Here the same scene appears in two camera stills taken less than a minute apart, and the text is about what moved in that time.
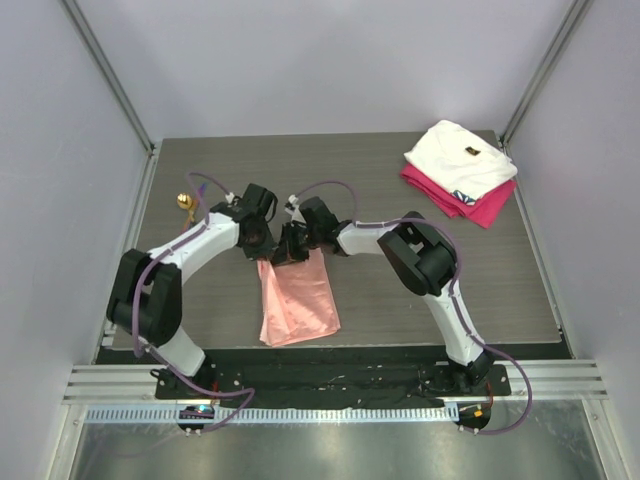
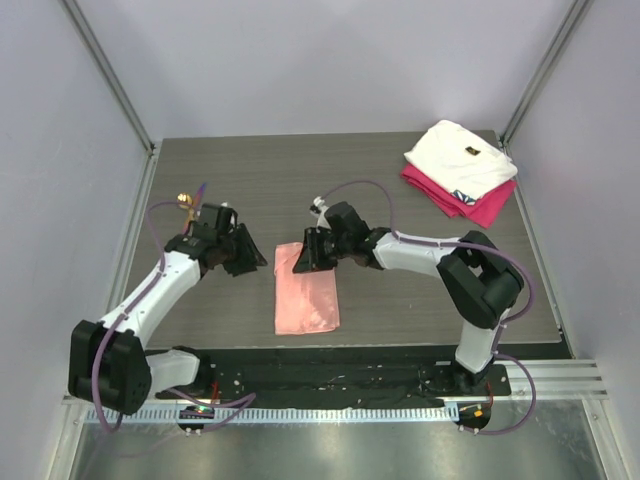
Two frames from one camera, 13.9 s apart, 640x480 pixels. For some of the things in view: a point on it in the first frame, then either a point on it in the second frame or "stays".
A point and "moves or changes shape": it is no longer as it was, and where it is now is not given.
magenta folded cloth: (486, 210) stays
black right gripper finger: (293, 245) -> (317, 253)
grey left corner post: (80, 24) stays
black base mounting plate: (332, 377) stays
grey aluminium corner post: (576, 15) stays
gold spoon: (184, 201) stays
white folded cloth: (456, 159) stays
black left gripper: (264, 250) -> (242, 267)
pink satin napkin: (297, 300) moves or changes shape
